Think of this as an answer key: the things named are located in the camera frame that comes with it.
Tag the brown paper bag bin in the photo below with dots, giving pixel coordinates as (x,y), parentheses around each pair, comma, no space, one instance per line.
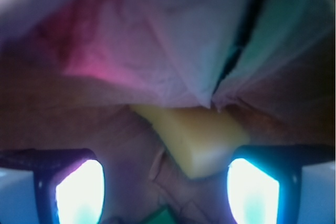
(71,71)

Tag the green rectangular sponge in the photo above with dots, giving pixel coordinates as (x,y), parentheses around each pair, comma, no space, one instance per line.
(162,216)

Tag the yellow sponge with green back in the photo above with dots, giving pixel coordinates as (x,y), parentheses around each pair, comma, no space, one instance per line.
(200,140)

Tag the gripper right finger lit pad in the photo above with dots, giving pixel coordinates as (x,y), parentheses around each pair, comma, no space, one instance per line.
(282,184)

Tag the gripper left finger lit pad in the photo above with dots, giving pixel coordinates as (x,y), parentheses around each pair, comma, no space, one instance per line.
(51,186)

